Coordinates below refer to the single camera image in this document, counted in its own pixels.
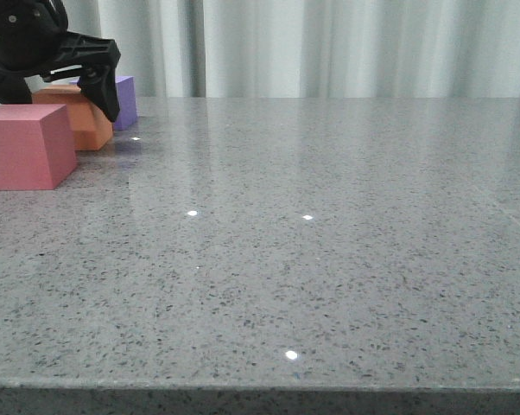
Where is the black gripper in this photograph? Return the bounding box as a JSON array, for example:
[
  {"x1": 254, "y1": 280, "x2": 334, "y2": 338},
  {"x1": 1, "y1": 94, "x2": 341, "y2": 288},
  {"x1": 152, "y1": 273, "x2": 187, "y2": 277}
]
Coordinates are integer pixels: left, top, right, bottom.
[{"x1": 0, "y1": 0, "x2": 121, "y2": 122}]

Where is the orange foam cube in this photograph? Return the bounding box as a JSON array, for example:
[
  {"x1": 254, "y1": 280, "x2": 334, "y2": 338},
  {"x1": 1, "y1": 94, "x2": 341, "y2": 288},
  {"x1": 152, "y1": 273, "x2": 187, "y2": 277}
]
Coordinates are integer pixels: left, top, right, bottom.
[{"x1": 32, "y1": 85, "x2": 113, "y2": 151}]

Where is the red foam cube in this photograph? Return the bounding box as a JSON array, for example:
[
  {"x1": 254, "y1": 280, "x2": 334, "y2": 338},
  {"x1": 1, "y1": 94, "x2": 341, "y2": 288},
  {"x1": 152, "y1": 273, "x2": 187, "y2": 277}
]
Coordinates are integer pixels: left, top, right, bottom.
[{"x1": 0, "y1": 104, "x2": 77, "y2": 190}]

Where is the purple foam cube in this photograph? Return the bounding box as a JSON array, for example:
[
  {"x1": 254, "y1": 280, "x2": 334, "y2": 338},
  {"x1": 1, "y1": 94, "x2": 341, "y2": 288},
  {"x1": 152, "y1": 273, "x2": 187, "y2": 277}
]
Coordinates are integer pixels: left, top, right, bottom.
[{"x1": 68, "y1": 75, "x2": 138, "y2": 131}]

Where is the grey pleated curtain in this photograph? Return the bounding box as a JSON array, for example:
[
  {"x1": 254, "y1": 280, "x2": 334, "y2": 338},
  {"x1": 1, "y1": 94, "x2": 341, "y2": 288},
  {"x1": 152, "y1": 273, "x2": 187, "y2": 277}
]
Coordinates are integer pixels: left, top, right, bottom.
[{"x1": 65, "y1": 1, "x2": 520, "y2": 98}]

